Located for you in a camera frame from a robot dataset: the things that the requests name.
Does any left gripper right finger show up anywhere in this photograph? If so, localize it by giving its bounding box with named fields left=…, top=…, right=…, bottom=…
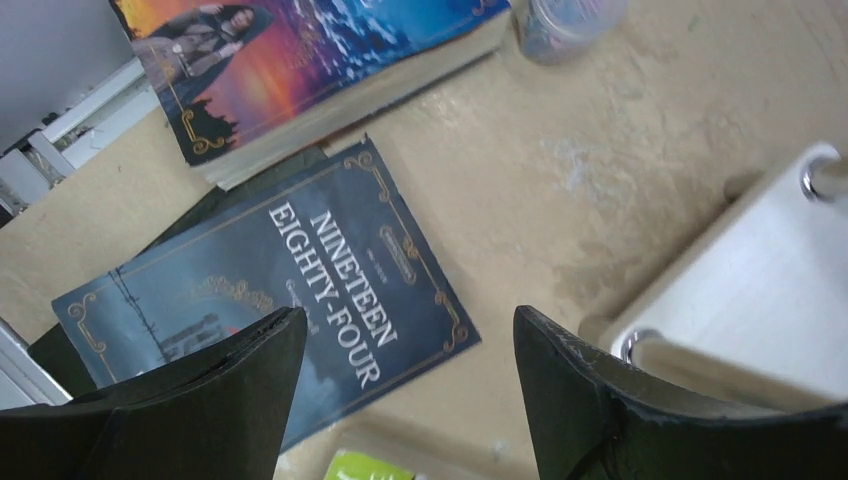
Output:
left=513, top=305, right=847, bottom=479

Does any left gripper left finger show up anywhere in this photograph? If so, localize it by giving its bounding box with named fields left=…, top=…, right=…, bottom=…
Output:
left=1, top=308, right=307, bottom=479

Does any green 65-Storey Treehouse book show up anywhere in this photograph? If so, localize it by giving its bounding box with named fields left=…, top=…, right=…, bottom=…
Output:
left=323, top=449, right=416, bottom=480

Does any Nineteen Eighty-Four blue book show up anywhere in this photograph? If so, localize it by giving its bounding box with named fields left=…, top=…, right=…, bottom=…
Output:
left=52, top=138, right=480, bottom=449

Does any Jane Eyre book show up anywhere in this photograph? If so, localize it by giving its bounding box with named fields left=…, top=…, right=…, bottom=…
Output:
left=111, top=0, right=511, bottom=190

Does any white two-tier metal shelf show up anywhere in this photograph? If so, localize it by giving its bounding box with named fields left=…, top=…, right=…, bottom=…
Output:
left=579, top=142, right=847, bottom=411

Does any small clear plastic cup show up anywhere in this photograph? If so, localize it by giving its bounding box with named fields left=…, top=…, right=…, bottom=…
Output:
left=516, top=0, right=629, bottom=65

